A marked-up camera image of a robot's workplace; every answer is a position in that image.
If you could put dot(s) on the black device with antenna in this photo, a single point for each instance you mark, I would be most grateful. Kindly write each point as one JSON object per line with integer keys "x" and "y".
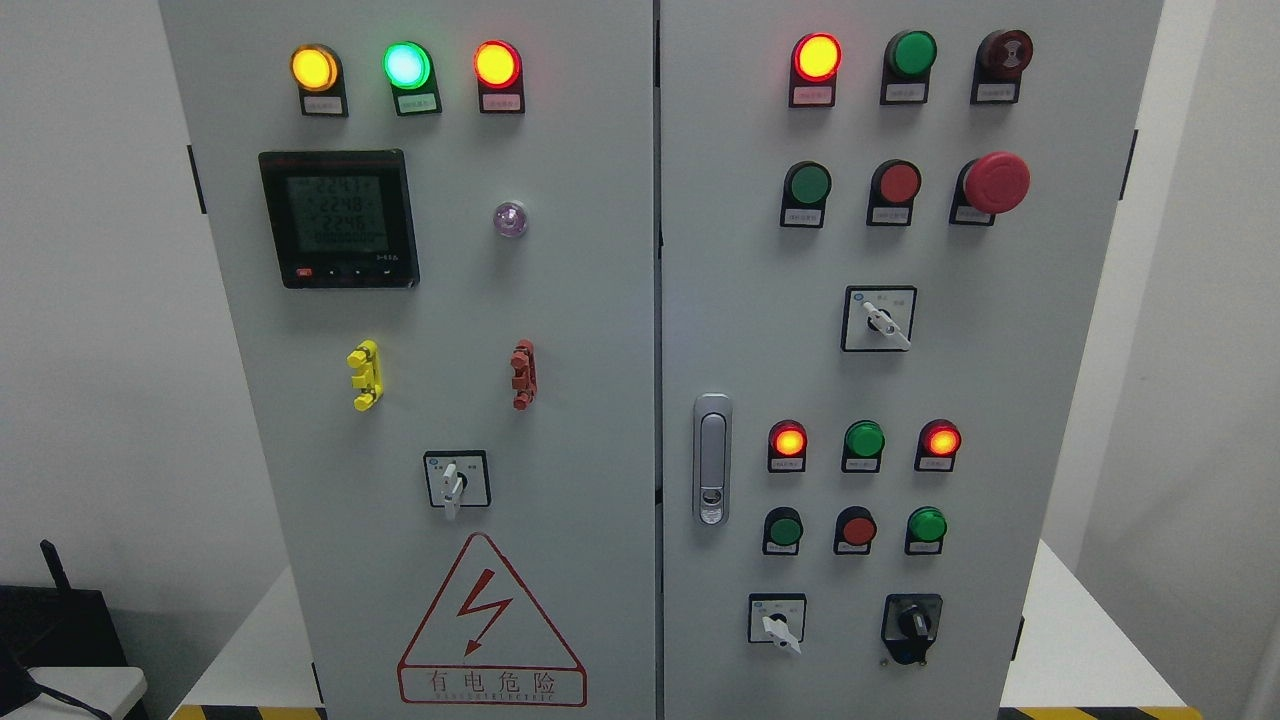
{"x": 57, "y": 626}

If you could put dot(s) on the green indicator light top left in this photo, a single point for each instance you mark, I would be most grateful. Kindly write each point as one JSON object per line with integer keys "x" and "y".
{"x": 411, "y": 75}

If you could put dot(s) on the dark red buzzer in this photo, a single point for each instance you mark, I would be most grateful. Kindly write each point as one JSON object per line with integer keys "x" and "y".
{"x": 1000, "y": 61}

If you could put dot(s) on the red emergency stop button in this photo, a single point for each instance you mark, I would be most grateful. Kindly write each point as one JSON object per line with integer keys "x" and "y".
{"x": 987, "y": 187}

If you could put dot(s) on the black rotary knob switch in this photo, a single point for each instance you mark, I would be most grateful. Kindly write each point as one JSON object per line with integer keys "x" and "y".
{"x": 910, "y": 625}

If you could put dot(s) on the red lit indicator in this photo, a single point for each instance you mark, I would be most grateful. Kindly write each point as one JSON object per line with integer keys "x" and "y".
{"x": 815, "y": 61}
{"x": 787, "y": 447}
{"x": 937, "y": 446}

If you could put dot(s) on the red push button lower middle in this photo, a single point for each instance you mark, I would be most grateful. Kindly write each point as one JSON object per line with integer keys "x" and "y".
{"x": 855, "y": 530}

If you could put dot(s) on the grey cabinet door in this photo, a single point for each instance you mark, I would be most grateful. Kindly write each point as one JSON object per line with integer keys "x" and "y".
{"x": 755, "y": 311}
{"x": 573, "y": 475}

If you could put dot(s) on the silver door handle lock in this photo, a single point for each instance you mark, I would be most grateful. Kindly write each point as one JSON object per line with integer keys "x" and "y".
{"x": 711, "y": 458}

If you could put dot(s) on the red terminal clip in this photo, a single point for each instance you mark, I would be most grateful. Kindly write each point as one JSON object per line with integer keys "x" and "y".
{"x": 524, "y": 380}

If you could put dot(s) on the green indicator lower middle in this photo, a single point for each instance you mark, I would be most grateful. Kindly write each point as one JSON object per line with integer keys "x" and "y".
{"x": 863, "y": 447}

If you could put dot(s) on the grey cabinet right door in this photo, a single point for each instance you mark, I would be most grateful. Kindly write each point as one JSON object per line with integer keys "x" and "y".
{"x": 755, "y": 311}

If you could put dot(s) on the white box lower left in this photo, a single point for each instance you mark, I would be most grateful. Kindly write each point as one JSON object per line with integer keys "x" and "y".
{"x": 117, "y": 690}

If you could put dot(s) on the white selector switch bottom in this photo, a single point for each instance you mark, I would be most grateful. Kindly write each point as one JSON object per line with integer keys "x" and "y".
{"x": 778, "y": 619}

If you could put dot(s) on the red lit indicator top right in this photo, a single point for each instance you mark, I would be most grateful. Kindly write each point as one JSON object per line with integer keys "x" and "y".
{"x": 815, "y": 61}

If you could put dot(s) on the green push button second row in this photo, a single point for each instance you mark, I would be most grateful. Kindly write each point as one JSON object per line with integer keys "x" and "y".
{"x": 805, "y": 191}

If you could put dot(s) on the red indicator light top left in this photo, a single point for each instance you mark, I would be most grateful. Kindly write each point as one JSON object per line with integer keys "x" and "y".
{"x": 500, "y": 78}

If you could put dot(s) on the white selector switch upper right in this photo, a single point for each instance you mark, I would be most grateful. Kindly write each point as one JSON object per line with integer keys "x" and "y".
{"x": 878, "y": 318}

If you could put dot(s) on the green push button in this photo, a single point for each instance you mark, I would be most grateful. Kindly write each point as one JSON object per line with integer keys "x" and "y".
{"x": 782, "y": 531}
{"x": 925, "y": 532}
{"x": 906, "y": 76}

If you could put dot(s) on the red lit indicator lower right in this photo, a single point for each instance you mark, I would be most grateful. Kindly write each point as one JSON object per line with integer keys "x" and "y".
{"x": 937, "y": 446}

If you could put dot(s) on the yellow terminal clip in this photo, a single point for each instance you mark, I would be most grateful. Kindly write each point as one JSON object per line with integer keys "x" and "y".
{"x": 364, "y": 361}

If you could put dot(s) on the red push button second row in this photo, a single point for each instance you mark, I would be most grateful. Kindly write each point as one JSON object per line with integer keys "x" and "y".
{"x": 892, "y": 192}

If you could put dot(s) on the yellow indicator light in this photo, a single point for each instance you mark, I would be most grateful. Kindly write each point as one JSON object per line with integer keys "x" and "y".
{"x": 321, "y": 85}

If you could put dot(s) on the grey cabinet left door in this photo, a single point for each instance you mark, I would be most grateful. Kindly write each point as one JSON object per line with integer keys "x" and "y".
{"x": 573, "y": 475}

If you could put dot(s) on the green push button top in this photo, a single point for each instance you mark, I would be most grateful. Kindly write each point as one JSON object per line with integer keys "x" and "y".
{"x": 906, "y": 76}

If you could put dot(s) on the red high voltage warning sticker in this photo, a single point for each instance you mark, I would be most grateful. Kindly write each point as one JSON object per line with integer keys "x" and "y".
{"x": 486, "y": 640}

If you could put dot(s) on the white selector switch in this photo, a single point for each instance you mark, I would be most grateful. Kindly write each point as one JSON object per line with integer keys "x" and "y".
{"x": 778, "y": 619}
{"x": 878, "y": 318}

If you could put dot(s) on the red lit indicator lower left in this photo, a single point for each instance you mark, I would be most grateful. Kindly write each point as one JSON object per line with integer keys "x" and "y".
{"x": 787, "y": 447}

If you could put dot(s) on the small clear lamp bulb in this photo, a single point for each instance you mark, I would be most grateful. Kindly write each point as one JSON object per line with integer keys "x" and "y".
{"x": 510, "y": 219}

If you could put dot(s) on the white rotary light switch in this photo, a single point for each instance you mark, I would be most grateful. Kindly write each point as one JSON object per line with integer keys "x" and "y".
{"x": 457, "y": 480}

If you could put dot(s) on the green push button lower left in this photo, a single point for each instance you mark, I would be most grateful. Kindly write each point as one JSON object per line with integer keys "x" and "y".
{"x": 782, "y": 531}

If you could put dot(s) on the black digital power meter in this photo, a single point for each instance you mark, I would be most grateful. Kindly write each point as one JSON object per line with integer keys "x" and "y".
{"x": 341, "y": 219}

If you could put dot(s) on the green push button lower right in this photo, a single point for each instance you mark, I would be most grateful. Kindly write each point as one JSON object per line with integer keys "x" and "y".
{"x": 925, "y": 532}

